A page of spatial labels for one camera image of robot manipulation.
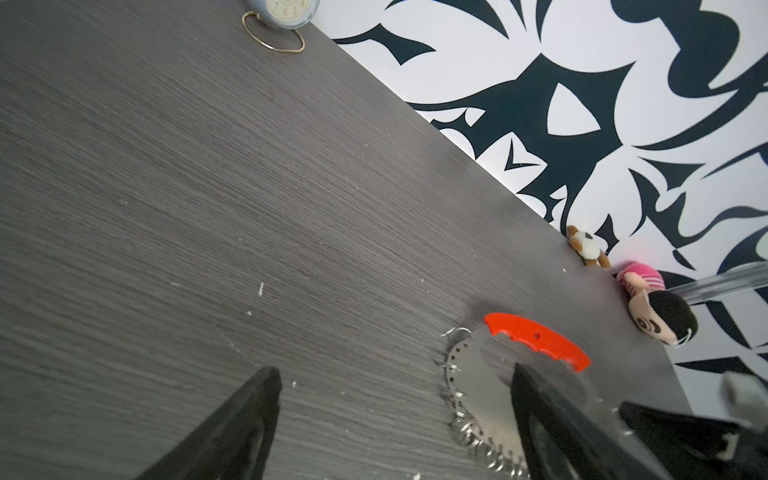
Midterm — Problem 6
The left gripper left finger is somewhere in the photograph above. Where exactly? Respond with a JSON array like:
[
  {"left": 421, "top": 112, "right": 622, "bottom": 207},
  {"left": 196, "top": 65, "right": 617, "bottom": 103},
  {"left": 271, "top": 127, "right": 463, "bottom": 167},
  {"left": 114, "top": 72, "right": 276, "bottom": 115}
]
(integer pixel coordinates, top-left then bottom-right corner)
[{"left": 138, "top": 367, "right": 282, "bottom": 479}]

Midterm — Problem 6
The brown white plush toy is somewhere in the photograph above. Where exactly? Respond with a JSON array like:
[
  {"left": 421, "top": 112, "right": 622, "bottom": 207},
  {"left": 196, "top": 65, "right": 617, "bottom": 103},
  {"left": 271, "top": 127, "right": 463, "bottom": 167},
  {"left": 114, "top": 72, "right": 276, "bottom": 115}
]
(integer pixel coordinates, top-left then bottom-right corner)
[{"left": 566, "top": 225, "right": 611, "bottom": 270}]

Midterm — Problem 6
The pink black-haired doll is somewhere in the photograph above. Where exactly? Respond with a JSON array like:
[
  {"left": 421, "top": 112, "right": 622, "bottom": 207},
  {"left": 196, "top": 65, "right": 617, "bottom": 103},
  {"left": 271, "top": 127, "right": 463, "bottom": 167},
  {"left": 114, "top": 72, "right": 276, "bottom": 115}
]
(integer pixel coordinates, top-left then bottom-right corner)
[{"left": 616, "top": 262, "right": 698, "bottom": 348}]

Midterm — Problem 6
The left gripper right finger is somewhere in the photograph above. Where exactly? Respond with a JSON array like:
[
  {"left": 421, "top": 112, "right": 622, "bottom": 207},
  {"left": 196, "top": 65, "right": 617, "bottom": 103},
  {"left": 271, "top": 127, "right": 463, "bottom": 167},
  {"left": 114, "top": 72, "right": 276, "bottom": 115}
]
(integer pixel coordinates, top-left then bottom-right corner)
[{"left": 511, "top": 362, "right": 672, "bottom": 479}]

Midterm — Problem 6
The aluminium frame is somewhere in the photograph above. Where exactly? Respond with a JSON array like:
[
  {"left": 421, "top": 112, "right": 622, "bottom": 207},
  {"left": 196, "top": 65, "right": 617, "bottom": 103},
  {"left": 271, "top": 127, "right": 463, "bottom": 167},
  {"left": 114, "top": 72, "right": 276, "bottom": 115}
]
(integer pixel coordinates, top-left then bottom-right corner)
[{"left": 669, "top": 262, "right": 767, "bottom": 305}]

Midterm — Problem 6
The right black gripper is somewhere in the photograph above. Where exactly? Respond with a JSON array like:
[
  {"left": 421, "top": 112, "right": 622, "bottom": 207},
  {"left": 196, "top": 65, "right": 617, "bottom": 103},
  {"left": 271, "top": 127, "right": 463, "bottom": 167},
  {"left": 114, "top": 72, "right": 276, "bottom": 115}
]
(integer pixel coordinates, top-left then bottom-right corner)
[{"left": 619, "top": 402, "right": 767, "bottom": 479}]

